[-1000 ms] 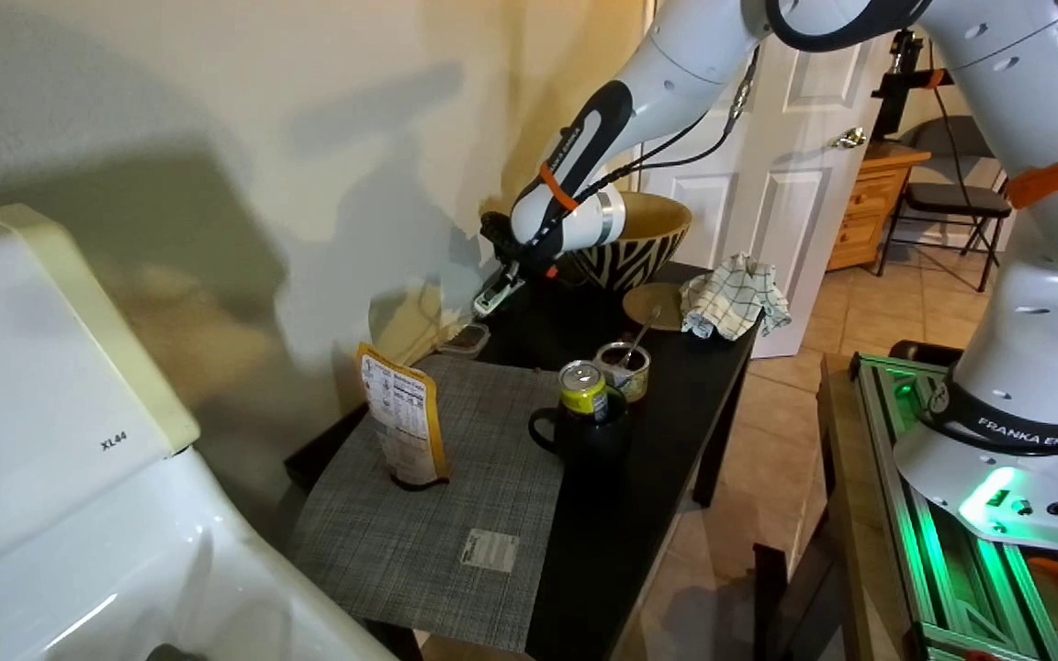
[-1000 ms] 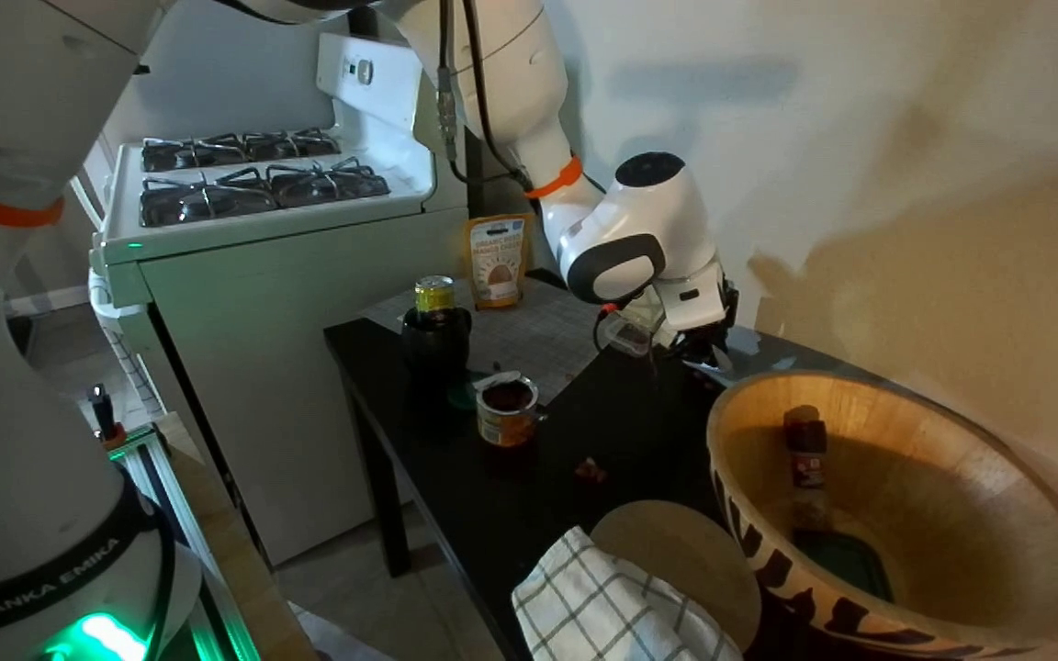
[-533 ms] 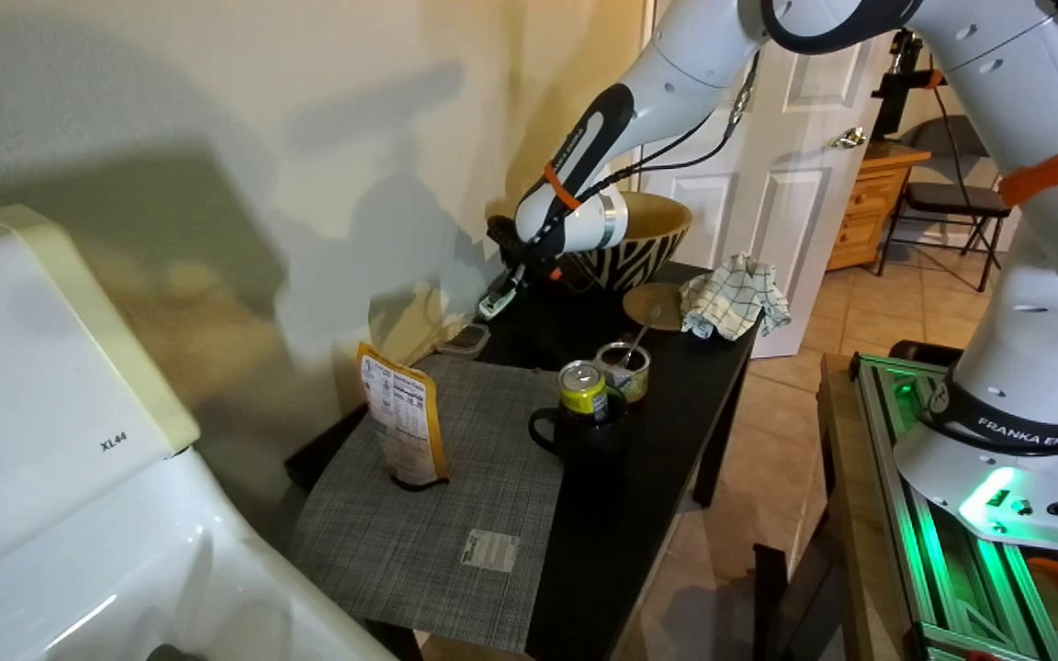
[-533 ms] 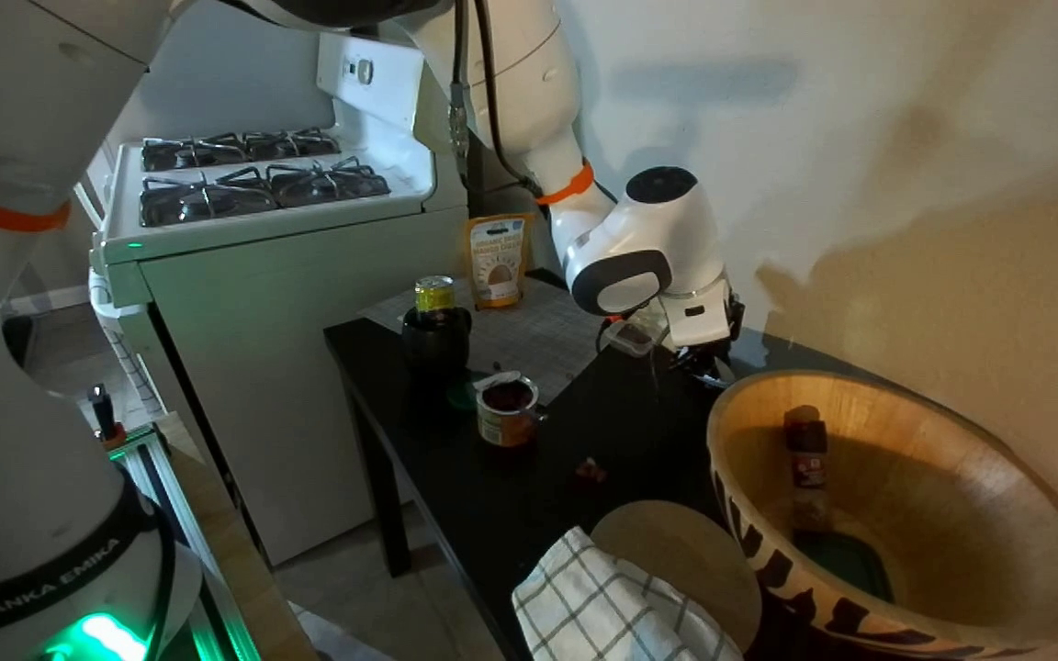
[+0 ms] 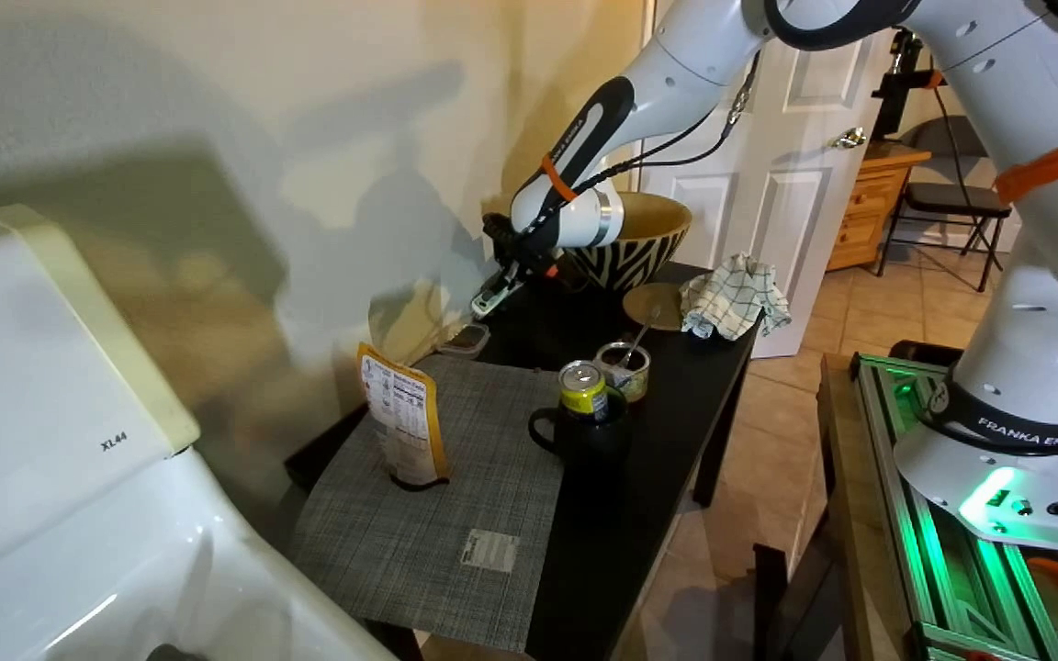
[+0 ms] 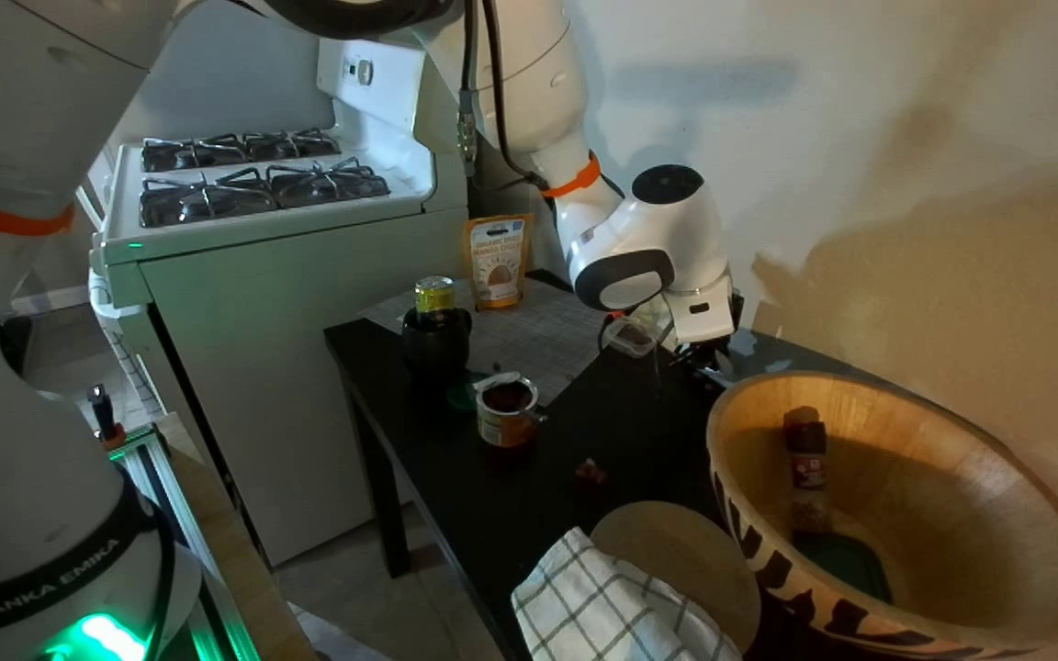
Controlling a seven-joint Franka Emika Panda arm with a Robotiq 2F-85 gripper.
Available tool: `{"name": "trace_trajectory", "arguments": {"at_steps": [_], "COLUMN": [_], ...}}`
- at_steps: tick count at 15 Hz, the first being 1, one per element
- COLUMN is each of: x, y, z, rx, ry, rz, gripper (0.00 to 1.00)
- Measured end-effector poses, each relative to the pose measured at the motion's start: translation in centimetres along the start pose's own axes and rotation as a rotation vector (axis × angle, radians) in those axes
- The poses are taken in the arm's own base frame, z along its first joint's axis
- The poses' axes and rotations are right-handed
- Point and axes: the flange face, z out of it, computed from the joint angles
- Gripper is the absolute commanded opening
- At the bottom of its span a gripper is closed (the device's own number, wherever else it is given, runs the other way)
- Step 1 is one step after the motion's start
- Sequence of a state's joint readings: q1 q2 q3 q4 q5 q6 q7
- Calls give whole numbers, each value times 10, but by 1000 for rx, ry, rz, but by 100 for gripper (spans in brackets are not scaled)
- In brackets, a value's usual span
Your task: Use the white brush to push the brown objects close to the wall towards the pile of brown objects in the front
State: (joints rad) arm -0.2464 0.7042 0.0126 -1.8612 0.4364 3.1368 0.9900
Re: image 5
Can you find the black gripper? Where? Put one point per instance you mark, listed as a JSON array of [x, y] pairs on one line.
[[527, 243]]

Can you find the small white brush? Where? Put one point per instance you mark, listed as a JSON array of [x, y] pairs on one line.
[[494, 298]]

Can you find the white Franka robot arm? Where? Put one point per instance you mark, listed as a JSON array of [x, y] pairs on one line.
[[1020, 368]]

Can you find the clear plastic container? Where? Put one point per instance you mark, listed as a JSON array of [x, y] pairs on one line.
[[468, 340]]

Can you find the green yellow can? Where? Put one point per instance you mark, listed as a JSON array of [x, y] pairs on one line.
[[583, 385]]

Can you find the tin cup with brown contents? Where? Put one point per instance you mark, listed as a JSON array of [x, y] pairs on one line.
[[626, 368]]

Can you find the round wooden board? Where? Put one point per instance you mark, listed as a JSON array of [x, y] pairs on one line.
[[654, 305]]

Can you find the orange snack pouch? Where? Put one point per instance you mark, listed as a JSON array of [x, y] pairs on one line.
[[407, 417]]

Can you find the black mug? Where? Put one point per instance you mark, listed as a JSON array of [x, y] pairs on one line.
[[587, 436]]

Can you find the white checkered cloth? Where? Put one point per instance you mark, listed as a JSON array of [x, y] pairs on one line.
[[737, 298]]

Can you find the black table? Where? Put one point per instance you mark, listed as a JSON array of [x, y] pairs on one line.
[[641, 488]]

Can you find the grey woven placemat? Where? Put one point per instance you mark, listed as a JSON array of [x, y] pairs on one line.
[[431, 526]]

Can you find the white panel door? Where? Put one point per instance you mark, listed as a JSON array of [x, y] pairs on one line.
[[797, 207]]

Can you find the wooden drawer chest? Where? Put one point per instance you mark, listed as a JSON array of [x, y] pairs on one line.
[[871, 202]]

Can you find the wooden plank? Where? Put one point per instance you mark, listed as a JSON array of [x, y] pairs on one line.
[[854, 514]]

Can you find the black tripod stand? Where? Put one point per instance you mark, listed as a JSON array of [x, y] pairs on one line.
[[903, 61]]

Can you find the black folding chair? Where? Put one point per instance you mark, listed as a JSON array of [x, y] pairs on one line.
[[952, 194]]

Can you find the black boom with orange tape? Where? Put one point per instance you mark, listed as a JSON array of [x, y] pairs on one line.
[[920, 81]]

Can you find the white gas stove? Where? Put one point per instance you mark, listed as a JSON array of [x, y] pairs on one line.
[[54, 405]]

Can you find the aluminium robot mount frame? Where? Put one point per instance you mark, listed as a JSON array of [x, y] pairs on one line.
[[971, 574]]

